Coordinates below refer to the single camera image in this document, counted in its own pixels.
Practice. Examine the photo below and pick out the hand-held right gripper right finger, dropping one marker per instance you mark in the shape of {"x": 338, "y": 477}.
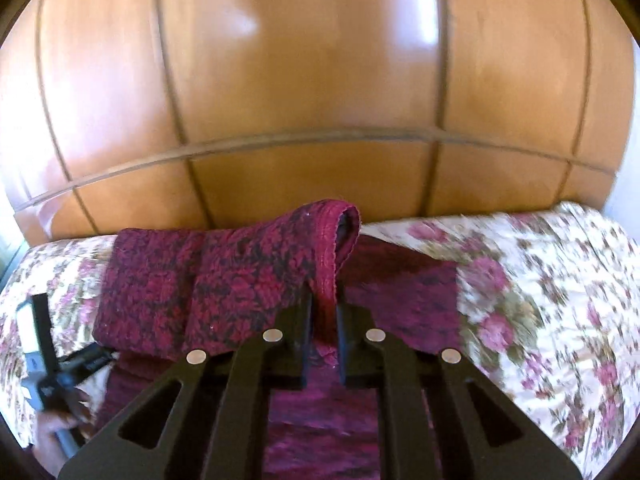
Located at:
{"x": 352, "y": 345}

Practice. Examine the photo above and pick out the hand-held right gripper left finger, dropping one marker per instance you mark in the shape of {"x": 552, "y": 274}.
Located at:
{"x": 295, "y": 340}

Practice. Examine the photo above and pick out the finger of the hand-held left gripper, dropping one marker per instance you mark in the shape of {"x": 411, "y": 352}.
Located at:
{"x": 87, "y": 360}

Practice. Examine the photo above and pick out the maroon knitted garment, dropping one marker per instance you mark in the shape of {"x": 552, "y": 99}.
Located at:
{"x": 225, "y": 270}

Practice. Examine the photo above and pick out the person's left hand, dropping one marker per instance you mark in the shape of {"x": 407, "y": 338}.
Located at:
{"x": 55, "y": 435}

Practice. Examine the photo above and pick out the floral bedspread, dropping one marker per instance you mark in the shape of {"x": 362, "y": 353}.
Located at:
{"x": 525, "y": 280}

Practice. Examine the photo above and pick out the wooden wardrobe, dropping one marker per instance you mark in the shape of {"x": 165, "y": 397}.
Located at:
{"x": 310, "y": 60}

